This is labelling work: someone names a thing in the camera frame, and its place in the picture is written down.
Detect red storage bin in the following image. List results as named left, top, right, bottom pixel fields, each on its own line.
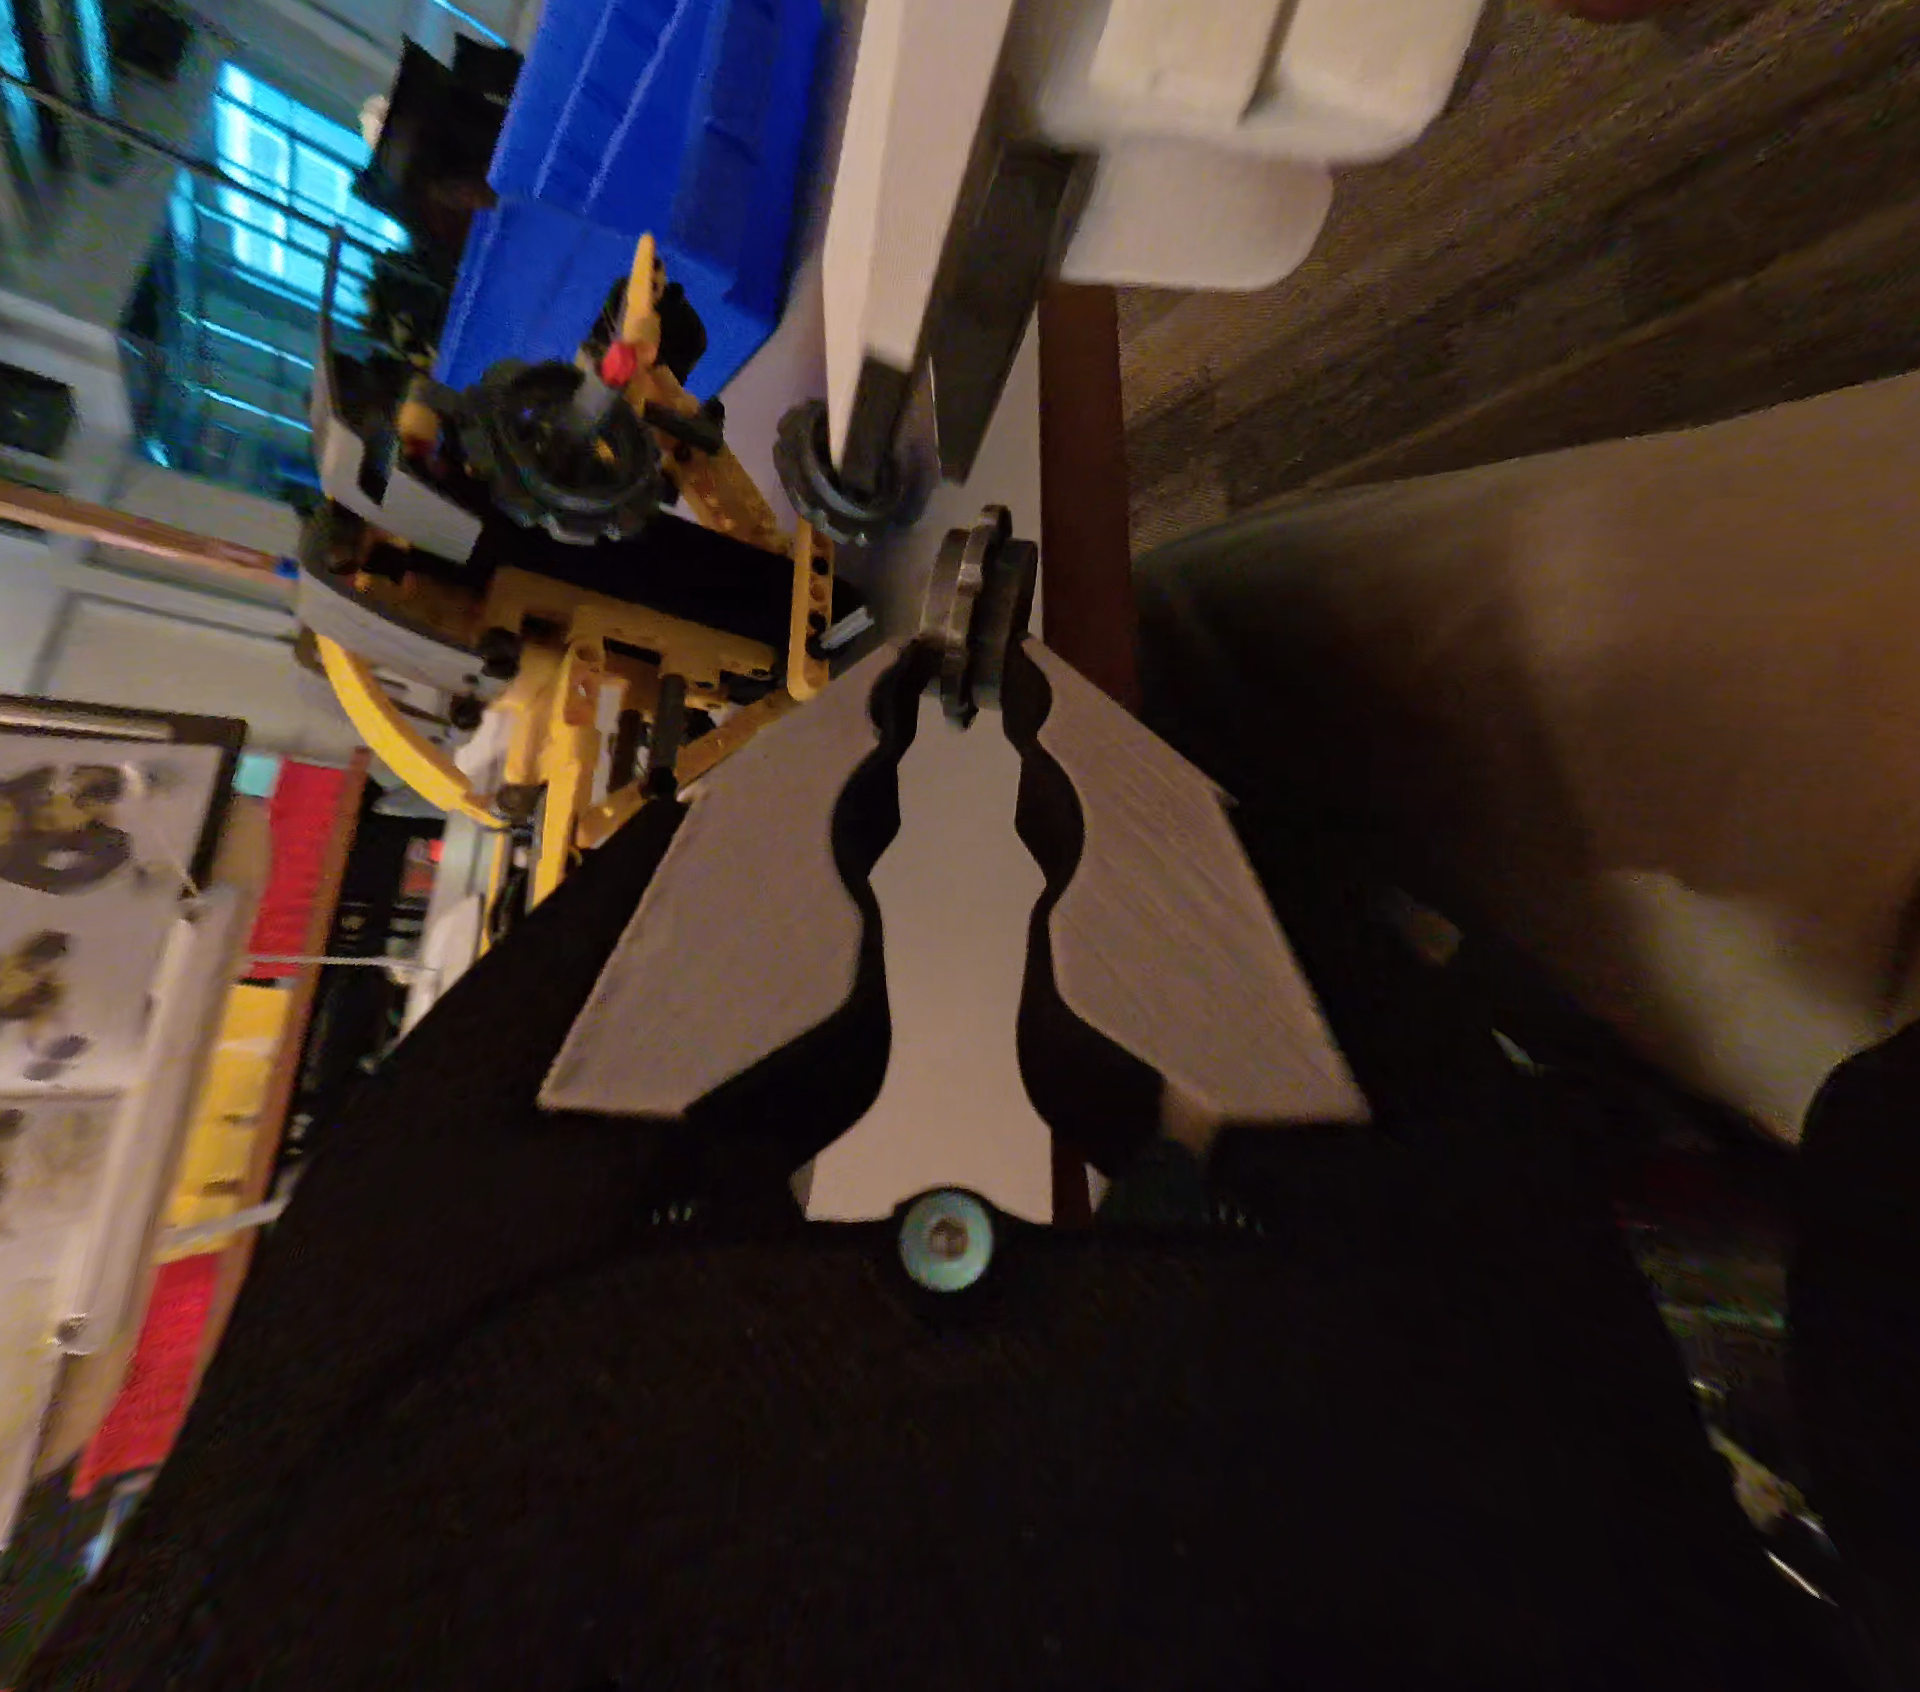
left=74, top=1248, right=228, bottom=1500
left=247, top=753, right=358, bottom=959

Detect yellow grey toy brick vehicle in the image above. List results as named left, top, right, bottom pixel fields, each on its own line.
left=293, top=227, right=880, bottom=913

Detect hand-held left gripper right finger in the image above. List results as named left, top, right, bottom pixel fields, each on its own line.
left=1016, top=634, right=1374, bottom=1150

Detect blue plastic bin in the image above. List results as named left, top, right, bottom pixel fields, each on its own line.
left=435, top=0, right=829, bottom=403

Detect dark grey toy wheel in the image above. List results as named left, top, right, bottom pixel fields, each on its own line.
left=772, top=397, right=924, bottom=545
left=919, top=504, right=1041, bottom=729

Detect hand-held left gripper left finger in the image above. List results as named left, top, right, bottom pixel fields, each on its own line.
left=537, top=637, right=924, bottom=1121

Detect white printed box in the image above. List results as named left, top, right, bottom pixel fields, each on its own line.
left=0, top=702, right=250, bottom=1410

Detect person's beige pants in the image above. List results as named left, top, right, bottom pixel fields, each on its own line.
left=1132, top=371, right=1920, bottom=1146

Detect yellow storage bin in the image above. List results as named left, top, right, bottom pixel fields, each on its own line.
left=164, top=977, right=295, bottom=1236

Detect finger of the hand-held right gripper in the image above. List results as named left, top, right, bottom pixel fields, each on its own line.
left=919, top=149, right=1078, bottom=486
left=818, top=0, right=1087, bottom=482

